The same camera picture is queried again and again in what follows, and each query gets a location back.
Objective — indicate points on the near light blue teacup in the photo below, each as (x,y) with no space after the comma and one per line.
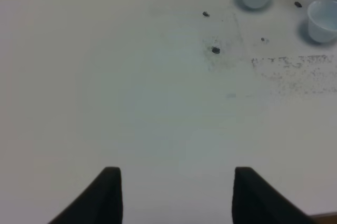
(322,21)

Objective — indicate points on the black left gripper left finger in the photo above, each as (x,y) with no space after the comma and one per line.
(100,202)

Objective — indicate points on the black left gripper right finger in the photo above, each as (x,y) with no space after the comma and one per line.
(256,201)

